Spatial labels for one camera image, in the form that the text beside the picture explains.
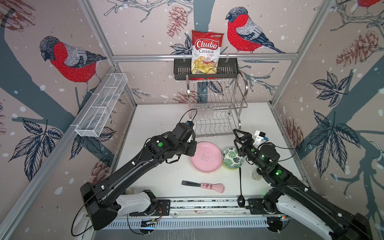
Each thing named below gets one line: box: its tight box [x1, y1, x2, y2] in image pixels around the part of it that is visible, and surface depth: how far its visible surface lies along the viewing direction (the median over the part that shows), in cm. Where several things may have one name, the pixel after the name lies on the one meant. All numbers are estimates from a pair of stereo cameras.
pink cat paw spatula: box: [181, 180, 225, 194], surface depth 81 cm
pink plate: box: [189, 141, 223, 174], surface depth 90 cm
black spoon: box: [237, 167, 246, 208], surface depth 77 cm
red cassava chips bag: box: [191, 30, 224, 75], surface depth 86 cm
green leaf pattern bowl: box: [222, 147, 244, 169], surface depth 87 cm
